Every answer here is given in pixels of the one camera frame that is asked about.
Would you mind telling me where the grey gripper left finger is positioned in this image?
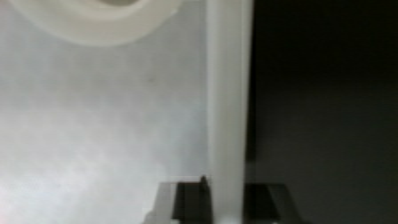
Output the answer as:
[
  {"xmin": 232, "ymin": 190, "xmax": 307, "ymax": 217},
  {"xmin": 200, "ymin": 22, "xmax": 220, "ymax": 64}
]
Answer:
[{"xmin": 143, "ymin": 176, "xmax": 209, "ymax": 224}]

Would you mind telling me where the white desk tabletop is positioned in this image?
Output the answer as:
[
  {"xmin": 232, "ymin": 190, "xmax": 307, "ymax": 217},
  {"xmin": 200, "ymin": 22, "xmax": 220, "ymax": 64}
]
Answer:
[{"xmin": 0, "ymin": 0, "xmax": 253, "ymax": 224}]

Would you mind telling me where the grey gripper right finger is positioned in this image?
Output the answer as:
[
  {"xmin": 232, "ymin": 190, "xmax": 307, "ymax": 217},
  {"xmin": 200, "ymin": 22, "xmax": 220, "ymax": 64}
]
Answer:
[{"xmin": 243, "ymin": 183, "xmax": 309, "ymax": 224}]

